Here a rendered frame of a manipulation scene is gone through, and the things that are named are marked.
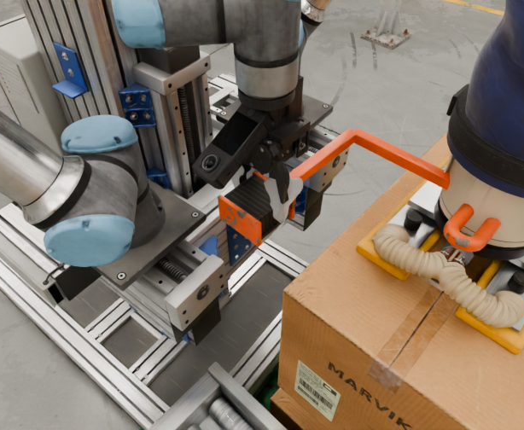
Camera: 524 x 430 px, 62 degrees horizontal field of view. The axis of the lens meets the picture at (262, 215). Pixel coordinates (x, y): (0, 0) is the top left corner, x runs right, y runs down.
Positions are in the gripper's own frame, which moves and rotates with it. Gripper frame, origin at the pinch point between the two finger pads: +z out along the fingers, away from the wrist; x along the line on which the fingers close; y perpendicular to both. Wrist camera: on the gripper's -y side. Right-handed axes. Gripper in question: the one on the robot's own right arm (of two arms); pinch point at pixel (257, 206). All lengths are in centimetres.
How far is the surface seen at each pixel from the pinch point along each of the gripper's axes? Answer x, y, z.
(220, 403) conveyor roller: 3, -12, 65
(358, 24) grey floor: 170, 305, 122
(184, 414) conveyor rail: 6, -21, 61
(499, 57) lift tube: -19.4, 22.7, -22.5
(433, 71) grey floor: 82, 276, 122
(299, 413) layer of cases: -14, 0, 66
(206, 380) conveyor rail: 8, -11, 61
